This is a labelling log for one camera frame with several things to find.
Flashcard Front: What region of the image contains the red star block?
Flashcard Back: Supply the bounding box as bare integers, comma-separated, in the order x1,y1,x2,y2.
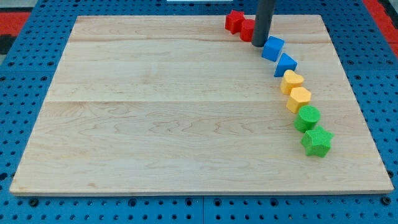
224,10,245,34

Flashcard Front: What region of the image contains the red circle block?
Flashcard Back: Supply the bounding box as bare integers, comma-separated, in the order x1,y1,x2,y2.
239,19,255,42

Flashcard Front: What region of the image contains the green circle block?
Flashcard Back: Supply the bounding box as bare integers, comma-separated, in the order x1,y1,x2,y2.
294,105,321,133

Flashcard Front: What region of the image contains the green star block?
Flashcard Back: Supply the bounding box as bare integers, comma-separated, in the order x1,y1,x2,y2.
300,126,334,157

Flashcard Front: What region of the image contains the light wooden board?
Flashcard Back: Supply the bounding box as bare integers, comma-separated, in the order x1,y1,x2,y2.
10,15,394,197

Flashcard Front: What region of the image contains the yellow heart block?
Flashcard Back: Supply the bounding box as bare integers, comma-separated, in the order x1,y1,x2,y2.
280,70,304,95

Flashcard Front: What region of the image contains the blue cube block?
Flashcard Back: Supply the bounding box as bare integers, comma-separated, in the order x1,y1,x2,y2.
261,36,285,62

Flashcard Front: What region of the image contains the blue triangle block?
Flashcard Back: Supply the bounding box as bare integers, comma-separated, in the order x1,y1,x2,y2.
274,53,298,77

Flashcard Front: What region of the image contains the yellow hexagon block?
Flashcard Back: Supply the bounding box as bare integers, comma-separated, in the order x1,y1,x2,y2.
286,87,312,113

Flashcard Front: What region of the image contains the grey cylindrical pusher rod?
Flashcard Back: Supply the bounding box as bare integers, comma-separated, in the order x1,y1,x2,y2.
251,0,276,47

